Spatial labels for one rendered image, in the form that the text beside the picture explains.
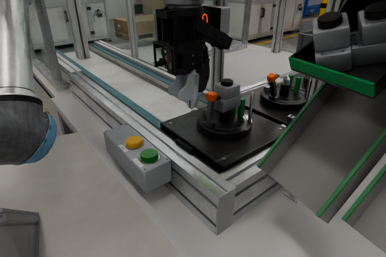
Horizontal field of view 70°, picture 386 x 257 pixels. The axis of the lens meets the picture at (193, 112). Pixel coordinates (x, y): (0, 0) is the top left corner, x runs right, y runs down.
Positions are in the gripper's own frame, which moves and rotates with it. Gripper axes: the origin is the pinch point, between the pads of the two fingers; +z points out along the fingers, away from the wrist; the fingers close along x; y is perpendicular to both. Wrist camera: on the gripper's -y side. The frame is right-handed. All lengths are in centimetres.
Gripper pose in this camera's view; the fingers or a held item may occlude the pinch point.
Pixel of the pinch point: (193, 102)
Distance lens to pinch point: 60.3
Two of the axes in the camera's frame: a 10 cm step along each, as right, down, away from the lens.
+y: -7.8, 2.9, -5.6
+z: 0.1, 8.9, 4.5
